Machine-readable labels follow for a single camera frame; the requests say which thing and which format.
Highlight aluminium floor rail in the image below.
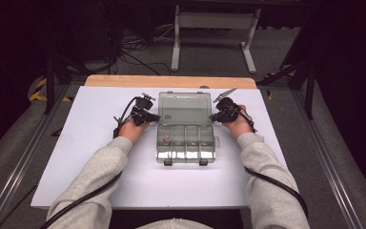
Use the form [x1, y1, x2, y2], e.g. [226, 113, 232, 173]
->
[290, 90, 366, 229]
[0, 85, 72, 229]

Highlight person's left hand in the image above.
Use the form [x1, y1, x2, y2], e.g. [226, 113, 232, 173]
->
[117, 117, 150, 145]

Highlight person's dark pants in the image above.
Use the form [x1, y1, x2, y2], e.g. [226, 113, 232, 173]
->
[109, 209, 244, 229]

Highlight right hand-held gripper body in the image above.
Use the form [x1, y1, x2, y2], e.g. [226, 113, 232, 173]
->
[213, 87, 241, 123]

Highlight bundle of floor cables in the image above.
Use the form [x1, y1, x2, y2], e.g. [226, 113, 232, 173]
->
[113, 22, 175, 77]

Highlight person's grey hooded top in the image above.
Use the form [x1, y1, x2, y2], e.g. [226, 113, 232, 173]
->
[135, 217, 216, 229]

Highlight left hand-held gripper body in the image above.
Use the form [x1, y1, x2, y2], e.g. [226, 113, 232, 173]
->
[130, 92, 156, 127]

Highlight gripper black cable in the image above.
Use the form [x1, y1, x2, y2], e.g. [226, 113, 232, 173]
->
[39, 95, 141, 229]
[234, 106, 309, 219]

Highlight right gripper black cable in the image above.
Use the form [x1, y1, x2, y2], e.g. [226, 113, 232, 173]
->
[234, 106, 309, 219]

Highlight wooden table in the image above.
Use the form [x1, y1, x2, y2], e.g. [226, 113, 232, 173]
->
[84, 74, 258, 90]

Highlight black tripod stand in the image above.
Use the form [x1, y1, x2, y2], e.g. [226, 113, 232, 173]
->
[42, 53, 92, 115]
[256, 60, 316, 120]

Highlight smoky clear compartment box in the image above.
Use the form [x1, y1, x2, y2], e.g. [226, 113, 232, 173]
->
[155, 91, 217, 167]

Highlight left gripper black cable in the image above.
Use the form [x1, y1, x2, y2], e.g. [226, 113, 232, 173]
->
[39, 95, 141, 229]

